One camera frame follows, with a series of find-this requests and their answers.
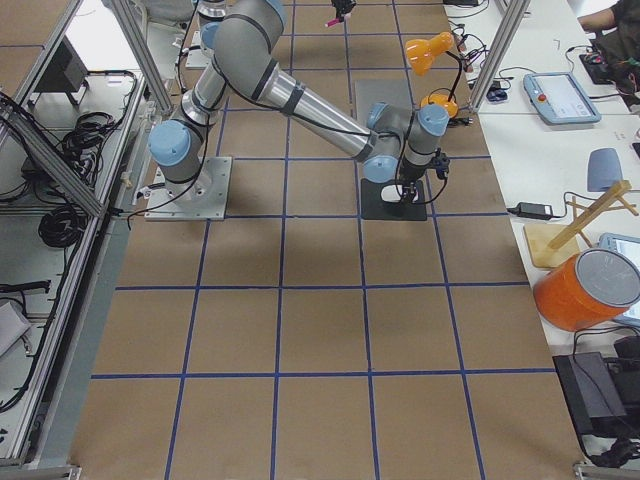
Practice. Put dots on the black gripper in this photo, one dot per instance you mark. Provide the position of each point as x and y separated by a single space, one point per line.
342 4
411 180

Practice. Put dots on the white computer mouse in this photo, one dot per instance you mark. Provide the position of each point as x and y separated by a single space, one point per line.
390 194

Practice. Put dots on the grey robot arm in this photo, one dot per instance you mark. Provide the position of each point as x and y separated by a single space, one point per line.
212 12
175 143

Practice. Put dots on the black mousepad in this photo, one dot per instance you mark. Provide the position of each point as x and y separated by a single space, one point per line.
374 207

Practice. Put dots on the orange desk lamp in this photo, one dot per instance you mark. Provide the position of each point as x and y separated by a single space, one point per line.
421 54

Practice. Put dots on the black power adapter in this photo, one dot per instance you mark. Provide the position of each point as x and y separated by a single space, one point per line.
534 211

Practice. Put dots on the wooden stand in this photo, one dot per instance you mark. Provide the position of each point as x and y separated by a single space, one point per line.
550 245

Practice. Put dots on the blue teach pendant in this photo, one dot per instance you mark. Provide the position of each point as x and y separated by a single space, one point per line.
559 99

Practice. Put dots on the orange cylindrical container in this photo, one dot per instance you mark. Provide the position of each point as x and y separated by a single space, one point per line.
579 294

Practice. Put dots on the person at desk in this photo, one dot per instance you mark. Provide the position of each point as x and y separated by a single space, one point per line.
618 42

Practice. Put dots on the black box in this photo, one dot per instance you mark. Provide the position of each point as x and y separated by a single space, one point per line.
591 396

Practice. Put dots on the aluminium frame post right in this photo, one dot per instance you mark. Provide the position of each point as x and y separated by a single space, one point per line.
505 33

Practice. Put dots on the aluminium frame post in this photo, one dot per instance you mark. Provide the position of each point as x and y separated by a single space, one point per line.
505 33
142 54

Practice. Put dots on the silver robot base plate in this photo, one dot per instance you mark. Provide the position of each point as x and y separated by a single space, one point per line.
205 200

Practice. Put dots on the aluminium frame post left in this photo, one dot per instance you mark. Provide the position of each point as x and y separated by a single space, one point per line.
142 54

